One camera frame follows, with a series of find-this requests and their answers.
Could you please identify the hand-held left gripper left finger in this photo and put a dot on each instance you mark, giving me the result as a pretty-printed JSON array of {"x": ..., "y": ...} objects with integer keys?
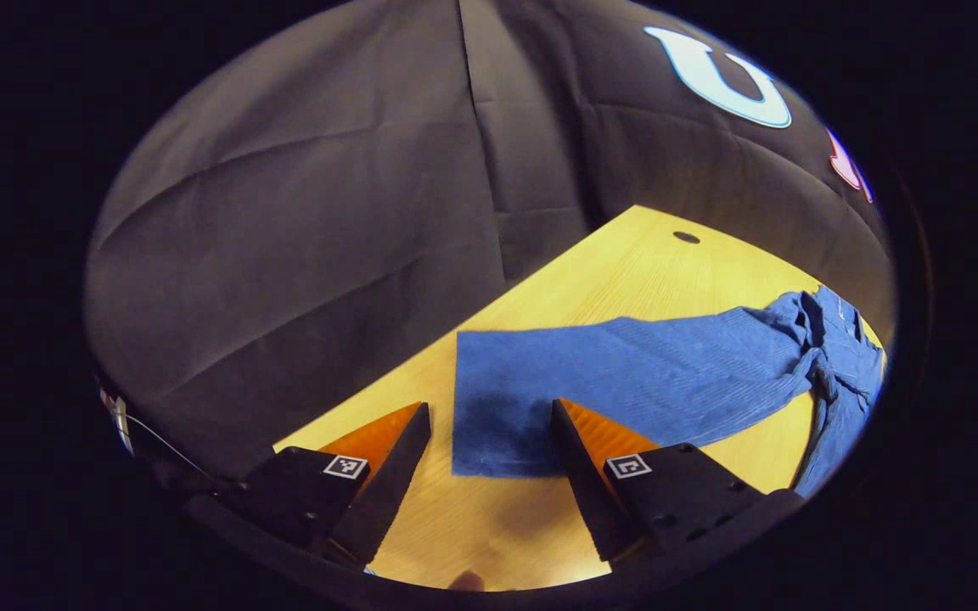
[{"x": 387, "y": 492}]

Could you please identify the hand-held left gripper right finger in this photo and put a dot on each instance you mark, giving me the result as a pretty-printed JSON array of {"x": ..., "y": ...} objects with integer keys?
[{"x": 587, "y": 492}]

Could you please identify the blue jacket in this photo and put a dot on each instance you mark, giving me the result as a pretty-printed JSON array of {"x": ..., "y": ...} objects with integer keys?
[{"x": 625, "y": 373}]

